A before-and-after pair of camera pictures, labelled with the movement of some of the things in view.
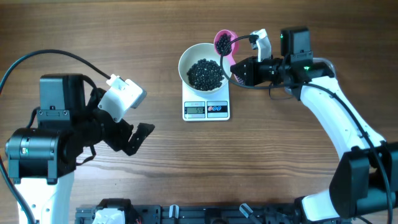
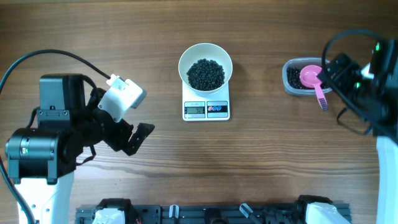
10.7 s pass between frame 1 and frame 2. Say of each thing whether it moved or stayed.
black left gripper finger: stayed
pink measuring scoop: moved
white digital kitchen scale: stayed
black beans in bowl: stayed
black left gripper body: stayed
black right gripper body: moved
